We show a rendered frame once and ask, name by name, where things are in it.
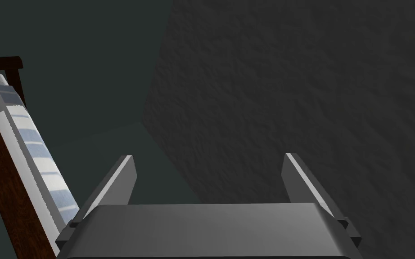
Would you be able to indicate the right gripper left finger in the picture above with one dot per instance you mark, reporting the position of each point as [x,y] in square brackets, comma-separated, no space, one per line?
[118,185]

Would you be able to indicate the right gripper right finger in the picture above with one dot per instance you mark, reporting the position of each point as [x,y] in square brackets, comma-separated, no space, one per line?
[303,184]

